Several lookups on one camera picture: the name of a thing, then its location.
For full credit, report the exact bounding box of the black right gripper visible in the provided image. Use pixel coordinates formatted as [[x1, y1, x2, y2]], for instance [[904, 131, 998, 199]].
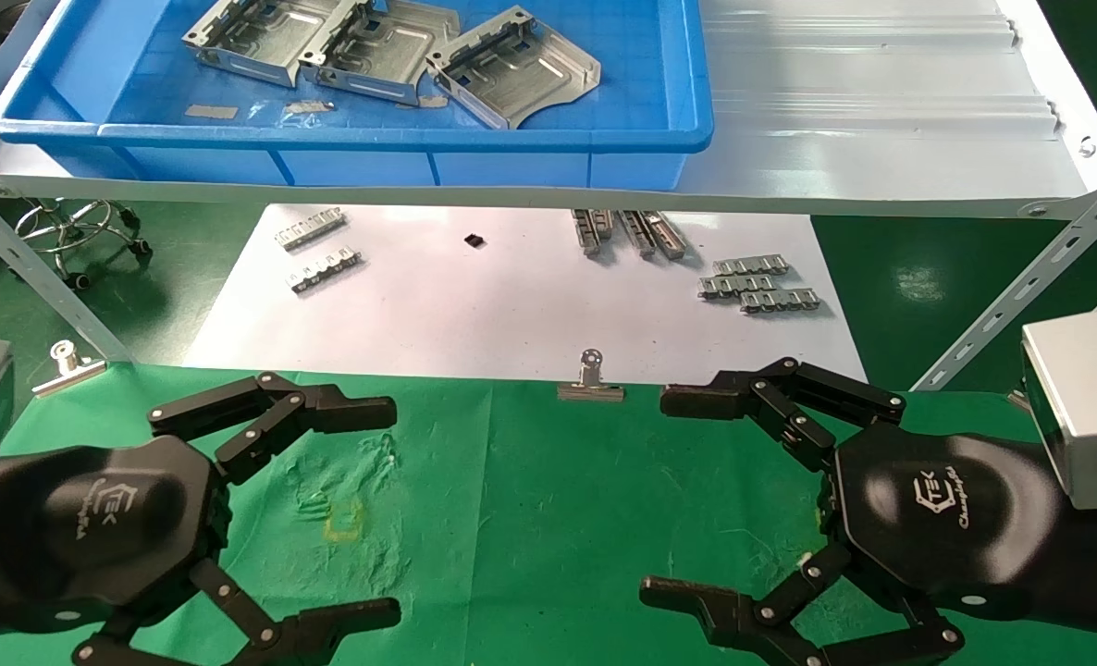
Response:
[[639, 357, 1079, 666]]

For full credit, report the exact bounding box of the blue plastic bin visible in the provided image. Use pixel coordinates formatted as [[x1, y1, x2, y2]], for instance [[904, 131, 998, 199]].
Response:
[[0, 0, 714, 191]]

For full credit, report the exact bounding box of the green table cloth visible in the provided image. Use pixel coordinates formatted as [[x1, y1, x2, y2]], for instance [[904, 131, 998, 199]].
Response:
[[0, 361, 1097, 666]]

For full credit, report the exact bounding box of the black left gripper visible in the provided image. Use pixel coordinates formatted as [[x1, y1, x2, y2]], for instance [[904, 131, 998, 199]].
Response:
[[0, 372, 403, 666]]

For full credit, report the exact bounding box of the white metal shelf rack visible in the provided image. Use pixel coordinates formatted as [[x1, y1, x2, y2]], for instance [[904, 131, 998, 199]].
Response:
[[0, 0, 1097, 394]]

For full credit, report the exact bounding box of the black seat chrome stool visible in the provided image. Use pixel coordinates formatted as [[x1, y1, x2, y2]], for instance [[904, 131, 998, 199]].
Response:
[[14, 199, 152, 290]]

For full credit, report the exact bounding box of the bent sheet metal part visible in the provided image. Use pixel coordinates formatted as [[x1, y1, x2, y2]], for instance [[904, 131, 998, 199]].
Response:
[[425, 6, 602, 130], [299, 0, 462, 107], [181, 0, 348, 90]]

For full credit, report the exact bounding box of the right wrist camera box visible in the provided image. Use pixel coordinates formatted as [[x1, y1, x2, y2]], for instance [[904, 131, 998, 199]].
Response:
[[1020, 308, 1097, 512]]

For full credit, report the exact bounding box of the silver binder clip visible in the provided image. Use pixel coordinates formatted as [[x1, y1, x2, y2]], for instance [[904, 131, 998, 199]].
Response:
[[558, 349, 625, 402], [32, 340, 107, 399]]

